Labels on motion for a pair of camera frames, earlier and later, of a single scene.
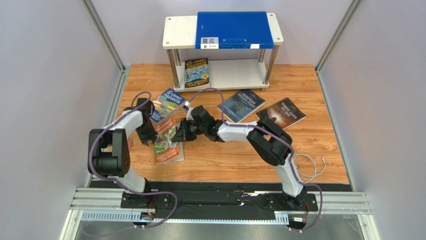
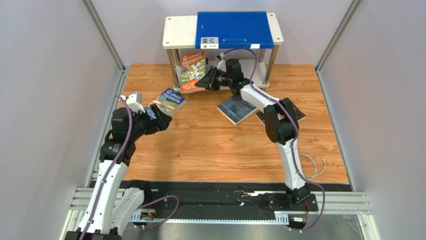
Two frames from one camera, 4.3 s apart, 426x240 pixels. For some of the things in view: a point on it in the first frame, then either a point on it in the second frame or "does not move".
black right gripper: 184,131 -> 213,78
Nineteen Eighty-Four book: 241,105 does not move
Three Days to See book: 286,113 does not move
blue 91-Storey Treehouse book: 165,104 does not move
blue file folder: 233,30 does not move
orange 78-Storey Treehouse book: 166,151 -> 192,68
